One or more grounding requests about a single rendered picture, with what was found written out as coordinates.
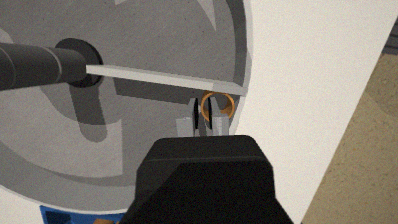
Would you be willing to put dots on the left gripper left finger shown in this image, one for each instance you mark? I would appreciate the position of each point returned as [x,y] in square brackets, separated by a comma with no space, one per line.
[186,127]

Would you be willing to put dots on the dark floor grate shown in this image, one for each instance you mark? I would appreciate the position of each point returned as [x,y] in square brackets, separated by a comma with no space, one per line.
[394,42]

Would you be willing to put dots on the grey turntable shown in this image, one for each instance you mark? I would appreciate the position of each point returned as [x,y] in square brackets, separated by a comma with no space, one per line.
[124,143]

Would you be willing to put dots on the blue crate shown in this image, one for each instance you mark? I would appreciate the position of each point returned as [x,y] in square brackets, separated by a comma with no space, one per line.
[68,216]

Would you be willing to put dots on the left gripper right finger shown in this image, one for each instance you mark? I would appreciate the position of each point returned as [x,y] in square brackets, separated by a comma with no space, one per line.
[219,124]

